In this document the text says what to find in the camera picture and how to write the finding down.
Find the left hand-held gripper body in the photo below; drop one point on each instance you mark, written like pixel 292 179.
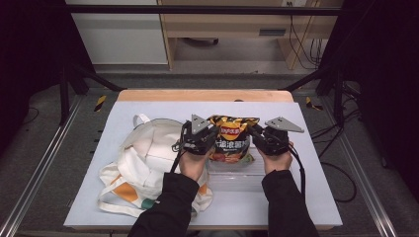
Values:
pixel 194 140

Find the person's left hand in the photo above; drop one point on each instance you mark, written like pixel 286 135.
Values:
pixel 192 164

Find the light wooden desk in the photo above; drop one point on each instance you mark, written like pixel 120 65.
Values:
pixel 230 24

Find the clear plastic tray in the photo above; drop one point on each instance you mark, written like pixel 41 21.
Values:
pixel 237 177

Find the black metal frame stand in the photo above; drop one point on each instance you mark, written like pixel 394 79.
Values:
pixel 66 95
pixel 337 95

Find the person's right hand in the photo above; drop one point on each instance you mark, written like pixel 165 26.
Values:
pixel 278 163

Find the yellow black hazard tape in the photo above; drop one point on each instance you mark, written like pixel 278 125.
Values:
pixel 100 102
pixel 311 103

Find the black horizontal frame bar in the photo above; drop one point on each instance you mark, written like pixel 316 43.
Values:
pixel 197 10

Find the wooden table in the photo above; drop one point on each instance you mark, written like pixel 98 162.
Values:
pixel 204 95

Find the pale blue table mat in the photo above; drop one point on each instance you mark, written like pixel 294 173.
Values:
pixel 230 207

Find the black and yellow chips bag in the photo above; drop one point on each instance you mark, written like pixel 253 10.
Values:
pixel 232 141

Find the aluminium rail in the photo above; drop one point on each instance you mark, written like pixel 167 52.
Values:
pixel 36 177
pixel 365 194

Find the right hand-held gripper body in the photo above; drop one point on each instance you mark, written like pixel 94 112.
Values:
pixel 275 141

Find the white patterned canvas tote bag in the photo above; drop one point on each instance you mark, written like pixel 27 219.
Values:
pixel 145 154

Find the white cabinet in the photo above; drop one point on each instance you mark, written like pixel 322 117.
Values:
pixel 122 36

